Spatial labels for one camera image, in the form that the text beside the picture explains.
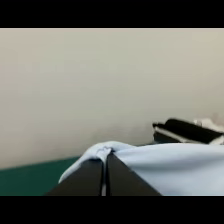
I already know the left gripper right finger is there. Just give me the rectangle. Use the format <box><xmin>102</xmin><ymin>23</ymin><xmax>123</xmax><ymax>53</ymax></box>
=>
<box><xmin>105</xmin><ymin>152</ymin><xmax>162</xmax><ymax>197</ymax></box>

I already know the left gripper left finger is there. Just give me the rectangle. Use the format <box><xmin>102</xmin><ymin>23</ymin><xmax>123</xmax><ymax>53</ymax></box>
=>
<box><xmin>45</xmin><ymin>157</ymin><xmax>104</xmax><ymax>197</ymax></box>

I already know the light blue shirt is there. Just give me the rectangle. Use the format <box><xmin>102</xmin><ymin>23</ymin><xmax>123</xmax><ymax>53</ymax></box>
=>
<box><xmin>58</xmin><ymin>140</ymin><xmax>224</xmax><ymax>197</ymax></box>

